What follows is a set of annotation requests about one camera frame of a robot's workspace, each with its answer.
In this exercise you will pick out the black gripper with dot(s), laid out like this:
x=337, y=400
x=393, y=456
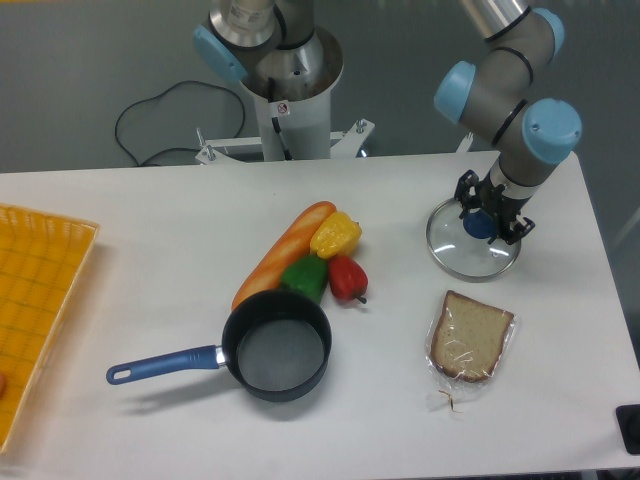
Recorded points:
x=498, y=214

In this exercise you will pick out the black saucepan blue handle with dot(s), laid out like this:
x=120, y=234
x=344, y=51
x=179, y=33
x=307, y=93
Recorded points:
x=276, y=344

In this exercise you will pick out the yellow woven basket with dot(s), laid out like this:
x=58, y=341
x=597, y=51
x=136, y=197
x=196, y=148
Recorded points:
x=42, y=256

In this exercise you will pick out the black device at table edge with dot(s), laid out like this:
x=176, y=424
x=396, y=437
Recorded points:
x=628, y=418

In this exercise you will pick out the glass lid blue knob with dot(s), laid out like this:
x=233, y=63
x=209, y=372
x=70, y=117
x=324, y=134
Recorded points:
x=461, y=254

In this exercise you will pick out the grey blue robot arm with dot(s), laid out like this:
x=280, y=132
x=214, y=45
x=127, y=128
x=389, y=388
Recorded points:
x=487, y=99

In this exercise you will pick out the red toy bell pepper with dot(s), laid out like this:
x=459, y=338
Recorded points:
x=347, y=279

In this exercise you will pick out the bread slice in plastic wrap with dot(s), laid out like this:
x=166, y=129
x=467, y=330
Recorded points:
x=464, y=349

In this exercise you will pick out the yellow toy bell pepper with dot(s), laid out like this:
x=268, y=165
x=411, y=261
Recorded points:
x=338, y=235

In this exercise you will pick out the orange toy baguette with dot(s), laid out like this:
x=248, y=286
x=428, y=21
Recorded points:
x=291, y=246

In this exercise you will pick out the green toy bell pepper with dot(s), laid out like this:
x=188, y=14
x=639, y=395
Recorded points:
x=307, y=276

